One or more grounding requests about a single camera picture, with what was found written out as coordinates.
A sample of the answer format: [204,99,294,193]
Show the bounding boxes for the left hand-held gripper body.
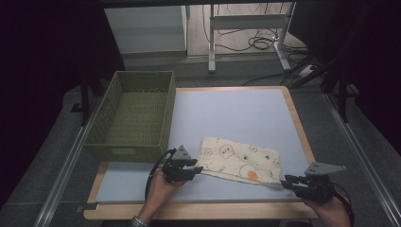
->
[161,145,199,184]

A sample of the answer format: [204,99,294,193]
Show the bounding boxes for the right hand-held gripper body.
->
[296,161,348,204]

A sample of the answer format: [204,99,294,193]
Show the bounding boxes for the cream patterned cloth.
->
[196,136,283,187]

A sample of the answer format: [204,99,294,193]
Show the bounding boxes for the person's left hand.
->
[142,169,187,223]

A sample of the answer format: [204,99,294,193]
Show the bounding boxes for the person's right hand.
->
[303,194,353,227]

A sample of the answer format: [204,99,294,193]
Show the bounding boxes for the green woven basket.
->
[82,70,177,164]

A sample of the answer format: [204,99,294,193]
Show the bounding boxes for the black metal stand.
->
[78,70,107,127]
[321,56,360,124]

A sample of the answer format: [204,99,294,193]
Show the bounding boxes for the white power strip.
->
[297,63,317,79]

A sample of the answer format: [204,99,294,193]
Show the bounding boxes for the white cabinet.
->
[104,5,189,55]

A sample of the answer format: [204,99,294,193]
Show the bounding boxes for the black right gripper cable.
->
[332,182,356,227]

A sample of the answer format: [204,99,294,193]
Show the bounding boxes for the silver metal floor rail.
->
[323,93,401,227]
[32,97,105,227]

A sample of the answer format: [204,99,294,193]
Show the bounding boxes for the black floor cables bundle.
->
[201,3,308,55]

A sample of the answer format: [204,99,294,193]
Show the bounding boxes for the white metal desk frame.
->
[207,2,297,75]

